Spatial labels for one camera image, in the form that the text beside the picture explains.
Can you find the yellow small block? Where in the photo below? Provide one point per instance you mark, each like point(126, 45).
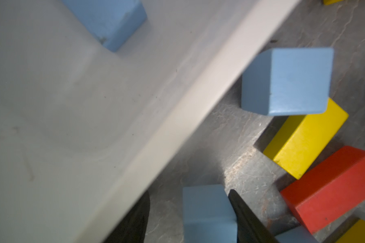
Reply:
point(302, 138)

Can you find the yellow flat block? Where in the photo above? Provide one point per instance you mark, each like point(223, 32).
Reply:
point(356, 234)

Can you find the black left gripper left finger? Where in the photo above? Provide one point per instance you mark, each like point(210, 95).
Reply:
point(133, 227)

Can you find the red rectangular block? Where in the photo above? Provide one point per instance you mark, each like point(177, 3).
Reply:
point(329, 190)

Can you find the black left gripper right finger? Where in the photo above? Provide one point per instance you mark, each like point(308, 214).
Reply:
point(250, 228)

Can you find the light blue cube block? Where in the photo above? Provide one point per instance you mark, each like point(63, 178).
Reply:
point(297, 235)
point(208, 215)
point(288, 81)

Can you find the long light blue block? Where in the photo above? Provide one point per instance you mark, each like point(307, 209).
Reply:
point(111, 23)

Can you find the yellow rectangular block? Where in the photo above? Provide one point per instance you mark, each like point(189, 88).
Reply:
point(330, 2)

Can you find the white plastic tub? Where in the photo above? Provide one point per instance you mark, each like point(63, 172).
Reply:
point(85, 131)

